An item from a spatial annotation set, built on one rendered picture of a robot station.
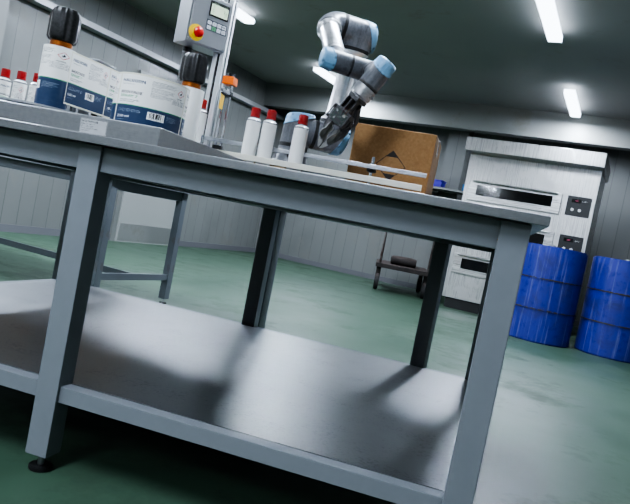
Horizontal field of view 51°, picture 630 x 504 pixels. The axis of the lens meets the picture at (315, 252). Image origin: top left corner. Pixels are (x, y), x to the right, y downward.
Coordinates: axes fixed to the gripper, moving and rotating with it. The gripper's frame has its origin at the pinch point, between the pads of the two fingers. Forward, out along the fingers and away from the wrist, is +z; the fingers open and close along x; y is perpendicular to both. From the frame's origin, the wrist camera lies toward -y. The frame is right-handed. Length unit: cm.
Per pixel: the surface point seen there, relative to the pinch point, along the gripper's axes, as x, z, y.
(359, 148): 6.3, -7.4, -18.6
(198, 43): -62, 2, -4
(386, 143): 12.9, -15.0, -18.6
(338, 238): -134, 128, -857
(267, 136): -16.3, 10.0, 2.6
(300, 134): -7.3, 2.0, 2.9
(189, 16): -69, -4, 1
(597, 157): 82, -172, -585
